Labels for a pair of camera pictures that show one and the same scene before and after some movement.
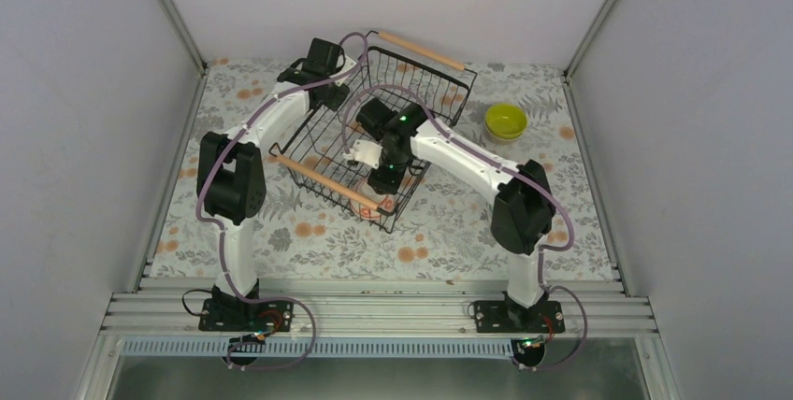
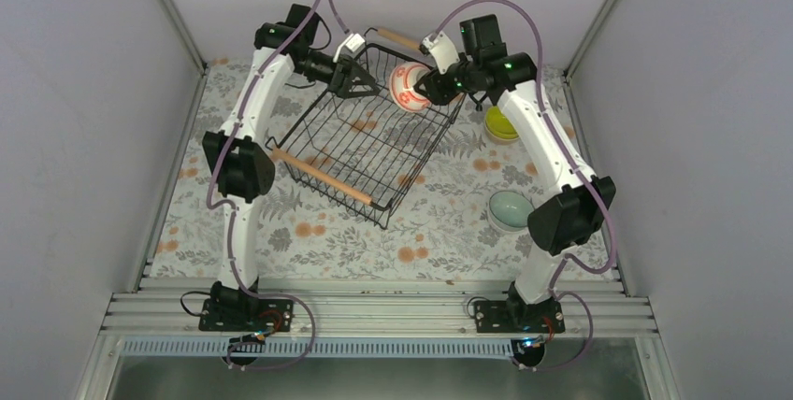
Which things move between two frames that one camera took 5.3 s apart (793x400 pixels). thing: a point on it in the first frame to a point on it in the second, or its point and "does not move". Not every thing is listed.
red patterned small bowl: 382,200 to 402,80
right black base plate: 493,316 does not move
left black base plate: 234,315 does not move
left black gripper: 335,104 to 347,73
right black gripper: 388,184 to 439,93
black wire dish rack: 369,149 does not move
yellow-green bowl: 506,121 does not move
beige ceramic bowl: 511,140 does not move
